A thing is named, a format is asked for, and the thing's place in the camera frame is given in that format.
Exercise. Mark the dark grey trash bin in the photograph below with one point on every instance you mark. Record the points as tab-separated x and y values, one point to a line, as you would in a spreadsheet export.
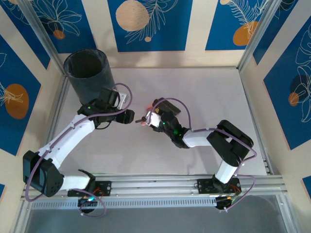
87	80

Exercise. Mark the blue floral wall panel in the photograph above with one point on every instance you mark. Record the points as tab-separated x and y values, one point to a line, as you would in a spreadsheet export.
24	29
12	131
307	184
87	36
175	36
2	191
284	116
274	26
218	36

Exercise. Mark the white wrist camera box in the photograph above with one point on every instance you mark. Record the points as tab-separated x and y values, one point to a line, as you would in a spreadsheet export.
155	120
122	100

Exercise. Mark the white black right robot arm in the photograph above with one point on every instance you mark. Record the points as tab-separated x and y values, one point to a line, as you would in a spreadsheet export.
196	139

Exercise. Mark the aluminium side rail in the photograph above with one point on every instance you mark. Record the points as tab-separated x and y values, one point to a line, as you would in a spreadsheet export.
58	106
244	80

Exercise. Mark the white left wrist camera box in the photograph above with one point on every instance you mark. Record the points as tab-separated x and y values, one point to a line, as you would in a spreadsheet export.
122	100

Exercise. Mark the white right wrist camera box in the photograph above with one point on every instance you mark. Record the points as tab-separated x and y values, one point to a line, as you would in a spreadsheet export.
155	120

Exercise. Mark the aluminium corner post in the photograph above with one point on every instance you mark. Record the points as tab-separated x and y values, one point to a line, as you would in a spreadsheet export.
257	36
42	36

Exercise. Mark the black cartoon face hand brush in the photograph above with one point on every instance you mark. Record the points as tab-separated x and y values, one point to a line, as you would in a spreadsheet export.
171	108

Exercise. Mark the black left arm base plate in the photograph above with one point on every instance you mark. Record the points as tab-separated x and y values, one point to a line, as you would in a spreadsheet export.
105	188

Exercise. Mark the aluminium front rail frame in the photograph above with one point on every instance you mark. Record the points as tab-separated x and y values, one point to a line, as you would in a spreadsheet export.
155	185

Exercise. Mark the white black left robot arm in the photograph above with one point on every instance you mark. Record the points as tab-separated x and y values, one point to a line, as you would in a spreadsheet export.
70	136

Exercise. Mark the black controller board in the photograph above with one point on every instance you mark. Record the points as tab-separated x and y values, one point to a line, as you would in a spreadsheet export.
86	205

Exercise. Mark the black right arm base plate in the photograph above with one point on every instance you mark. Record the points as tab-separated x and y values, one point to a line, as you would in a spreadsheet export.
205	187

